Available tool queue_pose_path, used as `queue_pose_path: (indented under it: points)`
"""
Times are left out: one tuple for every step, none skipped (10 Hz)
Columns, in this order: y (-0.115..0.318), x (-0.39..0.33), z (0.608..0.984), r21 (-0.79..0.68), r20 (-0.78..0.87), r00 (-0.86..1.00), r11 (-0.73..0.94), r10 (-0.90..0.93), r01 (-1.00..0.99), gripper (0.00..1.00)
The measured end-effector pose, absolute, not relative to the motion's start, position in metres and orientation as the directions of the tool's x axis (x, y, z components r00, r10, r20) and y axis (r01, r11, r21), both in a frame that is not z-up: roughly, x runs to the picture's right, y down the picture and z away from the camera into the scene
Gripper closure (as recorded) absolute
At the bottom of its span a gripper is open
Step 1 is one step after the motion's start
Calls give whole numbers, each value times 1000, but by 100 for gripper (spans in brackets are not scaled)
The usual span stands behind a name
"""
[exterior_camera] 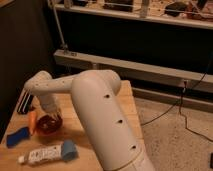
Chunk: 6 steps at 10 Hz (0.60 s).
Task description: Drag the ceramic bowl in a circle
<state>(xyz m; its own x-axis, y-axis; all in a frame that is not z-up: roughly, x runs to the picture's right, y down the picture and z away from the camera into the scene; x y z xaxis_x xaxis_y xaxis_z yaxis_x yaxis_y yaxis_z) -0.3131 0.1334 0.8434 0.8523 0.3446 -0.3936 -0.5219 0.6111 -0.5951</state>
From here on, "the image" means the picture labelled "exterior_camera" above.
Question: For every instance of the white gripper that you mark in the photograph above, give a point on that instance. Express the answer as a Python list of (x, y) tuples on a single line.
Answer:
[(50, 105)]

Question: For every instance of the red-brown ceramic bowl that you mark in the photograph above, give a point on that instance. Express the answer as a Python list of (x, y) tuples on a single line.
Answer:
[(47, 125)]

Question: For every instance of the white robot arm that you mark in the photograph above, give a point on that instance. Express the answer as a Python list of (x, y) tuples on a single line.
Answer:
[(93, 94)]

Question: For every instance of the orange carrot toy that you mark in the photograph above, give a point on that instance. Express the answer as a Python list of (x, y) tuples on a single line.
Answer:
[(32, 119)]

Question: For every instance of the blue sponge block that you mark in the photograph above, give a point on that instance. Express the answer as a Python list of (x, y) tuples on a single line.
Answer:
[(16, 137)]

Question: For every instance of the light blue cup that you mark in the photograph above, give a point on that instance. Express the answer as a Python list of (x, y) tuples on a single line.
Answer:
[(68, 150)]

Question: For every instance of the white tube with label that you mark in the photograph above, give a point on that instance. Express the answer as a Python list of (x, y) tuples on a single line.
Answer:
[(41, 155)]

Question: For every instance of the metal vertical pole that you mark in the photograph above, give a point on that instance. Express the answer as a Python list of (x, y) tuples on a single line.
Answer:
[(63, 44)]

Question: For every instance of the upper cluttered shelf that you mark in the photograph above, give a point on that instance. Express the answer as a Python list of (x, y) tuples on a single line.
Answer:
[(188, 13)]

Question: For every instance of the metal shelf rail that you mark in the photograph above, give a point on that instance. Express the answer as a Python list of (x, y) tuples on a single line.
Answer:
[(136, 70)]

